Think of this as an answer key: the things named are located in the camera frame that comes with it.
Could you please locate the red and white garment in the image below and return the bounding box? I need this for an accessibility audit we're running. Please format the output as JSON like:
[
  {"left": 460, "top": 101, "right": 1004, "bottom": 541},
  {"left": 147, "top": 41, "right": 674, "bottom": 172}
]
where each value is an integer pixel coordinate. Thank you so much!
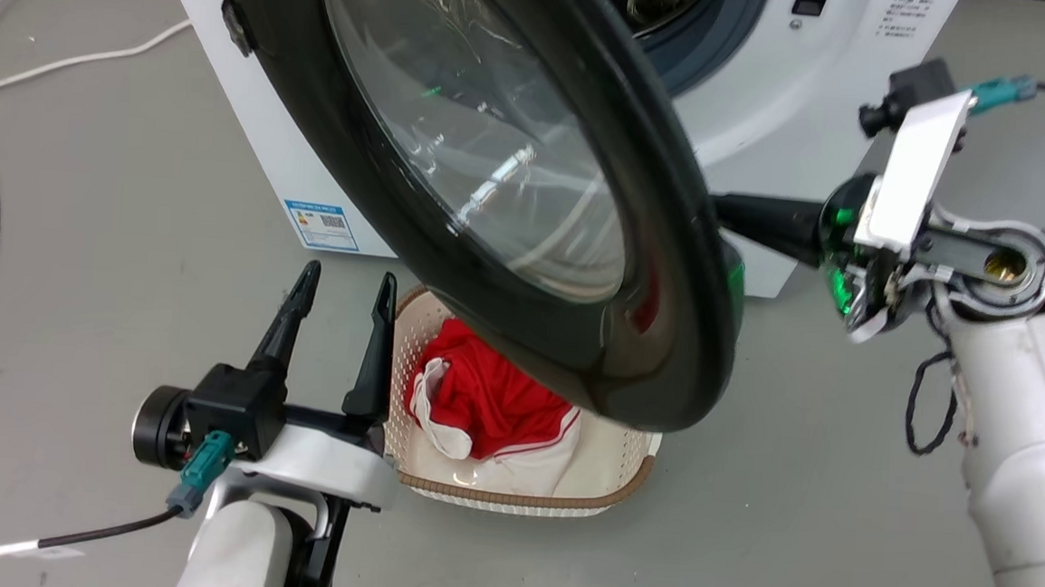
[{"left": 402, "top": 316, "right": 590, "bottom": 499}]

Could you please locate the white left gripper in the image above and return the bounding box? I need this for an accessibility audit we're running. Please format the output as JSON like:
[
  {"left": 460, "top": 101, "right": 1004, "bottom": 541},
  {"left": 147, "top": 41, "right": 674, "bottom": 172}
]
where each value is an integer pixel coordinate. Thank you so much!
[{"left": 228, "top": 255, "right": 414, "bottom": 514}]

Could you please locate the grey washer drum opening gasket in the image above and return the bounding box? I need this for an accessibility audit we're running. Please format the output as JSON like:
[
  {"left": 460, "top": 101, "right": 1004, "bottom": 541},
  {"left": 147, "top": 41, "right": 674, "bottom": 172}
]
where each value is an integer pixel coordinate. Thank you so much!
[{"left": 590, "top": 0, "right": 772, "bottom": 105}]

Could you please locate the black right camera cable teal plug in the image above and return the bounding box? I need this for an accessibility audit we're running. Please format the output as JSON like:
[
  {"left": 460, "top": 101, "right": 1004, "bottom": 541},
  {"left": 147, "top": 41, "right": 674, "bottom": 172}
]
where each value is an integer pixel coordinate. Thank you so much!
[{"left": 966, "top": 72, "right": 1045, "bottom": 147}]

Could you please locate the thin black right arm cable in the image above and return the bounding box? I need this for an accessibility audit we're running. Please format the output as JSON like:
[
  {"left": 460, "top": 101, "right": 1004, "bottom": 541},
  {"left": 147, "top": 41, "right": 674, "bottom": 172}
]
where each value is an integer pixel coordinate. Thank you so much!
[{"left": 902, "top": 347, "right": 965, "bottom": 460}]

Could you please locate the white right camera mount plate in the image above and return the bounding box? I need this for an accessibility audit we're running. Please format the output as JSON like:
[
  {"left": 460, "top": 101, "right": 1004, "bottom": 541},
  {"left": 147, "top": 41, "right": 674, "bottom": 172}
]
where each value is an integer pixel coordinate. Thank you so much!
[{"left": 852, "top": 84, "right": 975, "bottom": 260}]

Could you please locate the black door hinge block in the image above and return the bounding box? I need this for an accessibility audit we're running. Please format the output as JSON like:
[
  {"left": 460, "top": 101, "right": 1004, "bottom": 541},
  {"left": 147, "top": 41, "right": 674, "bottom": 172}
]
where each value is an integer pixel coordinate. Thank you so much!
[{"left": 217, "top": 0, "right": 259, "bottom": 59}]

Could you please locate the black round glass washer door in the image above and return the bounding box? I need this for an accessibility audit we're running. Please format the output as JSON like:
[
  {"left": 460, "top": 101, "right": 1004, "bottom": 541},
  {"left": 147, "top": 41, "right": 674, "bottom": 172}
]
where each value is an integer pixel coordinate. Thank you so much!
[{"left": 182, "top": 0, "right": 763, "bottom": 438}]

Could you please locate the black left camera cable teal plug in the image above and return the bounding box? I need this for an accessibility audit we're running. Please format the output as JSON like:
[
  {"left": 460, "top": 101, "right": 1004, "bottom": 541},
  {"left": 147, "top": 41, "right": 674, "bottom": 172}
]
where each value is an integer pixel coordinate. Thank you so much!
[{"left": 0, "top": 417, "right": 237, "bottom": 585}]

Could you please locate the white perforated laundry basket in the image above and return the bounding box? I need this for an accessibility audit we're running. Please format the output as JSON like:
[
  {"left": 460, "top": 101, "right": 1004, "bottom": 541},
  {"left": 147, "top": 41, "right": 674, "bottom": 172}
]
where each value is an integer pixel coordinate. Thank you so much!
[{"left": 379, "top": 283, "right": 671, "bottom": 524}]

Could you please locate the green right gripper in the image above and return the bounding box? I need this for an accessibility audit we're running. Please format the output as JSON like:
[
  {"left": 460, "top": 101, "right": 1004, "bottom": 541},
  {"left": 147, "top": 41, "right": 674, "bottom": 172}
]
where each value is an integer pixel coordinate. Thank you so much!
[{"left": 705, "top": 164, "right": 914, "bottom": 347}]

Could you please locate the blue energy label sticker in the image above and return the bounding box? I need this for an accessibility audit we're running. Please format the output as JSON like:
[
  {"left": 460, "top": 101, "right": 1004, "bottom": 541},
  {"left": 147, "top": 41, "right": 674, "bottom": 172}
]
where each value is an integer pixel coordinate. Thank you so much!
[{"left": 280, "top": 198, "right": 364, "bottom": 254}]

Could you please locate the black camera cable teal plug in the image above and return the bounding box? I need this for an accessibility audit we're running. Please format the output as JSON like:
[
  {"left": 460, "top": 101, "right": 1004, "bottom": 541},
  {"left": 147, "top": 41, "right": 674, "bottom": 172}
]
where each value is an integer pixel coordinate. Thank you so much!
[
  {"left": 966, "top": 72, "right": 1045, "bottom": 147},
  {"left": 0, "top": 417, "right": 237, "bottom": 585}
]

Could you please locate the white front-load washing machine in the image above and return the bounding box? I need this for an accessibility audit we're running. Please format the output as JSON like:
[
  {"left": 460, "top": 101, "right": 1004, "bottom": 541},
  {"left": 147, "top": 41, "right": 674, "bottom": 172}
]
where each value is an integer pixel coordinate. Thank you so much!
[{"left": 134, "top": 0, "right": 964, "bottom": 311}]

